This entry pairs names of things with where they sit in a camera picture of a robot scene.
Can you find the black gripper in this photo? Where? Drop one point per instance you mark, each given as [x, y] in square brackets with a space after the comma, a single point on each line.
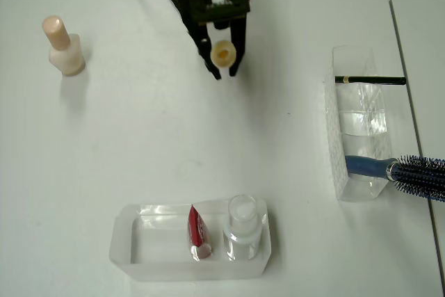
[201, 34]

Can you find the pink cosmetic bottle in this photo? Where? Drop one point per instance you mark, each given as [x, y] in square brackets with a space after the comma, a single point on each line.
[66, 57]

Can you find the clear capped bottle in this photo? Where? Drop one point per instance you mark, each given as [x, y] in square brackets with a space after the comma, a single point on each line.
[243, 213]

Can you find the clear acrylic organizer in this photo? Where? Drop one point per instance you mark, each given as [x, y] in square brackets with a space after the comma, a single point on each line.
[354, 57]

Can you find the thin dark cosmetic pencil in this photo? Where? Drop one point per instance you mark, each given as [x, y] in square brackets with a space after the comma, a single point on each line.
[375, 80]

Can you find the red cosmetic tube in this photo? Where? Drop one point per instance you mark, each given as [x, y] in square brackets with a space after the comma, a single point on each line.
[196, 227]

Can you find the blue round hairbrush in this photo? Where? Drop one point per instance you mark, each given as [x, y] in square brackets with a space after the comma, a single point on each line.
[368, 166]

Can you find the frosted plastic bin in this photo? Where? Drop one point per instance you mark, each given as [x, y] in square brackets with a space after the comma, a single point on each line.
[194, 271]

